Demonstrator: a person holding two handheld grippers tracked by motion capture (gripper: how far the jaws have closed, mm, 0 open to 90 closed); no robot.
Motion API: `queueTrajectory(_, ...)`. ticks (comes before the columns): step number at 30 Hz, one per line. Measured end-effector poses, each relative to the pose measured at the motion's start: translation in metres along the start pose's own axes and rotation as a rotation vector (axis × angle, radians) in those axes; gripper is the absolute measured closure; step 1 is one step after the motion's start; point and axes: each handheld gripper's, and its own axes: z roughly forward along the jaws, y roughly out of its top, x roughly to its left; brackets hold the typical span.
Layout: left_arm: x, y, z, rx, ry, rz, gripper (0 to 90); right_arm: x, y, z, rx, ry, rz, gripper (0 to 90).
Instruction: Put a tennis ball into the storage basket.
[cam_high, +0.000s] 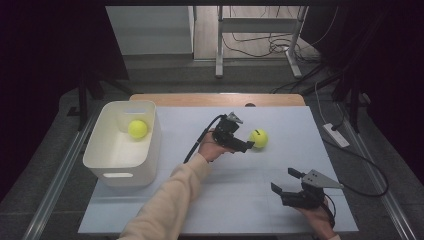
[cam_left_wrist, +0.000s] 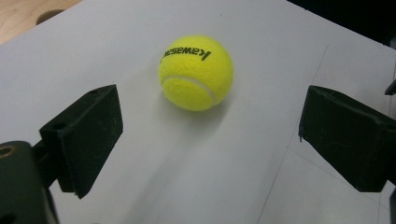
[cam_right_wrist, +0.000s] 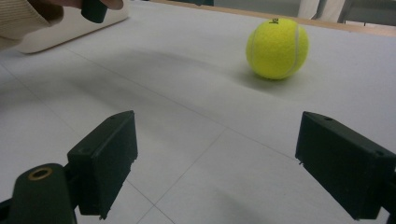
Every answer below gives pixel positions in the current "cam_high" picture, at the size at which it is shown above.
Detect person's left hand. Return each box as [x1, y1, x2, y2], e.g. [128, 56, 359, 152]
[197, 131, 235, 164]

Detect white plastic bin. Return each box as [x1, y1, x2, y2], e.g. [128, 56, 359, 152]
[82, 99, 163, 188]

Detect white table mat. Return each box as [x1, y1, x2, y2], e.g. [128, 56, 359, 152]
[77, 105, 360, 235]

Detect white power strip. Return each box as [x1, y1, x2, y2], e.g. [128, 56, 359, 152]
[322, 122, 351, 149]

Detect black tripod stand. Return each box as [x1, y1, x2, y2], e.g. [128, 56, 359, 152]
[65, 68, 135, 132]

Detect yellow tennis ball black mark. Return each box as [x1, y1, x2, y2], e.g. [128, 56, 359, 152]
[248, 128, 270, 150]

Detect aluminium floor rail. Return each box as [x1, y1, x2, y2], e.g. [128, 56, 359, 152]
[21, 108, 103, 240]
[335, 101, 418, 240]

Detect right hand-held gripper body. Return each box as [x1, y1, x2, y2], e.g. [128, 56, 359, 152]
[280, 168, 345, 211]

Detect white cabinet panel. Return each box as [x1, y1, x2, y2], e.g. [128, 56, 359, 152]
[105, 5, 196, 56]

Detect person's right hand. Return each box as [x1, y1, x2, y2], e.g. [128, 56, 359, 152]
[295, 197, 336, 235]

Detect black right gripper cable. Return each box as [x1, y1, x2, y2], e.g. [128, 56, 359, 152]
[324, 193, 338, 228]

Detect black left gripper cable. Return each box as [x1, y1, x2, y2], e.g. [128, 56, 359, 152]
[182, 113, 228, 165]

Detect black looped floor cable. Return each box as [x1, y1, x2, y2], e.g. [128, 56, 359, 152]
[322, 136, 390, 199]

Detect white metal stand frame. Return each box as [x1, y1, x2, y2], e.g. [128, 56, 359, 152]
[214, 5, 310, 80]

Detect black stand with plug cable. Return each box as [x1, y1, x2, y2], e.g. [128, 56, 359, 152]
[329, 64, 372, 135]

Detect tangle of floor cables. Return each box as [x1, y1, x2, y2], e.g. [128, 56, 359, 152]
[221, 31, 323, 65]

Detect wooden table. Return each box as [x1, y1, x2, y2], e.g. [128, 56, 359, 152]
[128, 93, 307, 108]

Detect thick black floor cables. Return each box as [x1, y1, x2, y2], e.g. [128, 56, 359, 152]
[269, 61, 341, 96]

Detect plain yellow tennis ball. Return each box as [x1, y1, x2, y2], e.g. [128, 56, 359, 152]
[127, 119, 149, 141]

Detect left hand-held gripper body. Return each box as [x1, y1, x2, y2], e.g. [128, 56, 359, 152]
[211, 111, 250, 155]

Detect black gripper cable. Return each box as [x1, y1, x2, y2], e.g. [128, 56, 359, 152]
[182, 113, 228, 165]
[324, 193, 338, 228]

